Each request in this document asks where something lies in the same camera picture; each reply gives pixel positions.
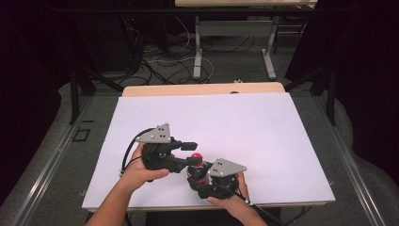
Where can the dark equipment cabinet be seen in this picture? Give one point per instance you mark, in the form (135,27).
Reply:
(106,40)

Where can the metal floor rail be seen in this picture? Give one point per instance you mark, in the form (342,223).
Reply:
(351,163)
(47,169)

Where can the person's right hand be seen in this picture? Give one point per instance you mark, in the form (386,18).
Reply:
(240,197)

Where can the person's left hand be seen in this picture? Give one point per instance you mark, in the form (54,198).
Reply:
(138,172)

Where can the white table board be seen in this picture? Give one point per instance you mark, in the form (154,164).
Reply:
(244,132)

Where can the wooden table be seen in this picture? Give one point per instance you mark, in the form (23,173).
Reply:
(188,90)

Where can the white desk with metal legs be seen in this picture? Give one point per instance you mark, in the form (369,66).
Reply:
(235,28)

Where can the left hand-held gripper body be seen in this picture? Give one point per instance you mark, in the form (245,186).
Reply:
(156,147)

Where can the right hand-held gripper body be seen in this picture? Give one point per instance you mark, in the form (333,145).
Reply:
(224,168)

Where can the cola bottle with red label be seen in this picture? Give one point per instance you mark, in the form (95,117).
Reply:
(196,156)

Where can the black metal stand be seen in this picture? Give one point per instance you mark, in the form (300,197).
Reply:
(329,94)
(75,94)

